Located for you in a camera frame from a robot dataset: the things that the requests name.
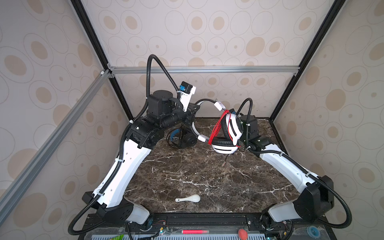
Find white black headphones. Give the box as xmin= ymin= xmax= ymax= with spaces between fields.
xmin=191 ymin=99 xmax=243 ymax=155

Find black blue headphones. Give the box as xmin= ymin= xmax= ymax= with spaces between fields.
xmin=166 ymin=127 xmax=198 ymax=149

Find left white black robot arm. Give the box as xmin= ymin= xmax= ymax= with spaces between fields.
xmin=68 ymin=54 xmax=200 ymax=236

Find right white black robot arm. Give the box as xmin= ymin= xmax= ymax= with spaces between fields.
xmin=230 ymin=98 xmax=353 ymax=229

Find white ceramic spoon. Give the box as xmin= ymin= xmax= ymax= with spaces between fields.
xmin=175 ymin=195 xmax=201 ymax=203

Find blue tape roll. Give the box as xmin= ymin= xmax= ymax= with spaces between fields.
xmin=307 ymin=226 xmax=321 ymax=239

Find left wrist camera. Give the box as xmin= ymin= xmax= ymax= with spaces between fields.
xmin=178 ymin=81 xmax=197 ymax=112

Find silver aluminium back rail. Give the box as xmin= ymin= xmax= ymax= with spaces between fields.
xmin=111 ymin=66 xmax=300 ymax=75

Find silver aluminium rail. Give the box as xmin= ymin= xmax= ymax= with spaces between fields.
xmin=1 ymin=70 xmax=112 ymax=224
xmin=111 ymin=66 xmax=300 ymax=75

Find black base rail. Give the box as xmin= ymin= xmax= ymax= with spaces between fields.
xmin=78 ymin=213 xmax=337 ymax=240

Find silver aluminium left rail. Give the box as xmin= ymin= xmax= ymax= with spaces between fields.
xmin=1 ymin=70 xmax=112 ymax=224

